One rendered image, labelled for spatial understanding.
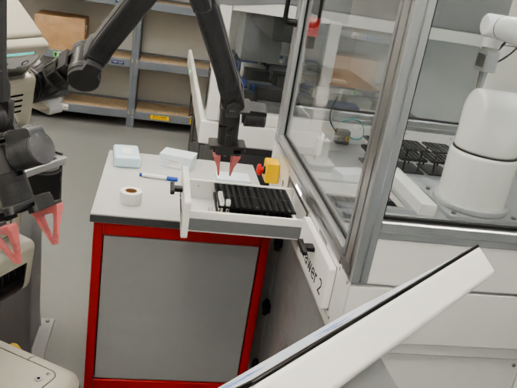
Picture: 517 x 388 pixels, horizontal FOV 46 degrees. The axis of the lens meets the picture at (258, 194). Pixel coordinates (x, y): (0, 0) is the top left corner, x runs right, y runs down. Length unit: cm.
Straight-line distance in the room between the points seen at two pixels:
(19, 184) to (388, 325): 70
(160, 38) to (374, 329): 528
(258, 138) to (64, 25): 320
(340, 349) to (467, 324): 85
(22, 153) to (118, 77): 487
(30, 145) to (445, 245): 84
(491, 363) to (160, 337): 108
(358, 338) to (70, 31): 497
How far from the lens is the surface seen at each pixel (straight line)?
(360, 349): 67
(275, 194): 183
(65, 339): 266
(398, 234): 129
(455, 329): 147
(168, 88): 594
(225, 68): 151
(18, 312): 247
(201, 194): 189
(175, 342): 215
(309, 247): 151
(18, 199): 114
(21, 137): 110
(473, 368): 158
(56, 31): 550
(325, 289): 142
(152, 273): 201
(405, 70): 118
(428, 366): 152
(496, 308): 148
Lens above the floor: 154
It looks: 21 degrees down
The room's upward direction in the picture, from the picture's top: 9 degrees clockwise
